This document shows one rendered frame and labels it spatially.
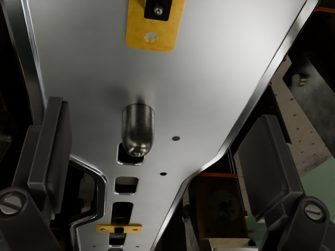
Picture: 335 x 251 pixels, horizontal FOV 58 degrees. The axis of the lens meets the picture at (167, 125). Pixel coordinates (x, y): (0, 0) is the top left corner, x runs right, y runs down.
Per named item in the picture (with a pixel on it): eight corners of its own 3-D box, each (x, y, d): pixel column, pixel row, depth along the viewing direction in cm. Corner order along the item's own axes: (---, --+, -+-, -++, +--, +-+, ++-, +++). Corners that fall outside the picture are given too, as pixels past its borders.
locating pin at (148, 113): (151, 113, 33) (152, 166, 29) (121, 110, 32) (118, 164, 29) (155, 93, 31) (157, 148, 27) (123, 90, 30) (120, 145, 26)
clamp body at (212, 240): (223, 107, 78) (252, 248, 56) (178, 103, 76) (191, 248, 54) (232, 89, 72) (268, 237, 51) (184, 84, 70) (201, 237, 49)
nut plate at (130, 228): (142, 224, 56) (142, 231, 56) (140, 231, 59) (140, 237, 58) (96, 224, 55) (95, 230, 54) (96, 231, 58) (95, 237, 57)
